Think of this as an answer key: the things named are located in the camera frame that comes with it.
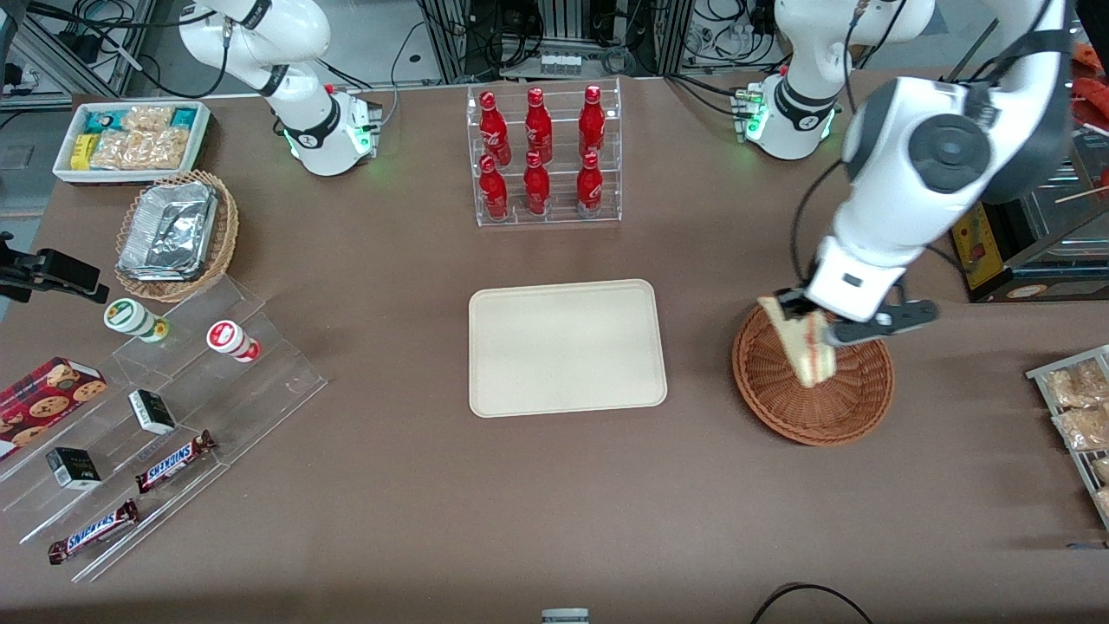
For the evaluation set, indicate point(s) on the cream plastic tray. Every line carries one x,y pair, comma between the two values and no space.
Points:
567,347

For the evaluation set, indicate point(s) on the silver foil packs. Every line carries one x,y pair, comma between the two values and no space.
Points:
169,230

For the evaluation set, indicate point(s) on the red lid yogurt cup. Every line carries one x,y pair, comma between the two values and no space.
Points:
230,340

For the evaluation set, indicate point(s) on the red cola bottle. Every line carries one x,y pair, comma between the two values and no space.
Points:
536,186
538,126
589,186
494,130
592,121
494,191

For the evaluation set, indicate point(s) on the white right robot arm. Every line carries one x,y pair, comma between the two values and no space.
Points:
295,43

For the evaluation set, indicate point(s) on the triangle sandwich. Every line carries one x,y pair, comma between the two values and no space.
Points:
810,347

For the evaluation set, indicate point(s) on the green lid yogurt cup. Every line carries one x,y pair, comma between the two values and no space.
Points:
130,318

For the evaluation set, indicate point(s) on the red food items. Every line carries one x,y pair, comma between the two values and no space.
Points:
1093,91

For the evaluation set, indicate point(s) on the oval light wicker basket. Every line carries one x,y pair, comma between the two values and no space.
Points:
225,234

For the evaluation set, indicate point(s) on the clear acrylic bottle rack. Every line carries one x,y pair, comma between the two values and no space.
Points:
563,212

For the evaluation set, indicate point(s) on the Snickers chocolate bar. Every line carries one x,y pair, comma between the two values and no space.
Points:
94,531
173,462

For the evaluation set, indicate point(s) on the round brown wicker basket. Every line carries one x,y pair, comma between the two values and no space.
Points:
823,407

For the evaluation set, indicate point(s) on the small grey white device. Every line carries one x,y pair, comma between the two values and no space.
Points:
565,616

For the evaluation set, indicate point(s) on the white rectangular snack bin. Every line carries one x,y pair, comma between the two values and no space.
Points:
65,169

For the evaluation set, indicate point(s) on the black and yellow display appliance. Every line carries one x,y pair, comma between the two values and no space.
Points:
979,247

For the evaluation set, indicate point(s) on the teal snack packet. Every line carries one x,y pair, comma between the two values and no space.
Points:
184,118
102,120

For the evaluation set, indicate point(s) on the clear bag of crackers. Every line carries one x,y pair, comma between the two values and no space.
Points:
139,150
147,117

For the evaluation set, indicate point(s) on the small black carton box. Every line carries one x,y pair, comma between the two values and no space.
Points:
74,468
152,412

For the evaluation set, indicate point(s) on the red tartan cookie box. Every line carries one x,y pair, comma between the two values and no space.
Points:
43,403

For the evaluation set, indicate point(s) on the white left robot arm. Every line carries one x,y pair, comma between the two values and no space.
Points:
884,217

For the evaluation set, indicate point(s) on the yellow snack box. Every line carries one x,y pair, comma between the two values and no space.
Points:
82,152

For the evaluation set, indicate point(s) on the clear acrylic stepped stand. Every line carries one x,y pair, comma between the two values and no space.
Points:
243,399

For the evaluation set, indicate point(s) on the clear bag of snacks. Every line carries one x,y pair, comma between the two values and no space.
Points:
1102,470
1104,503
1074,386
1083,427

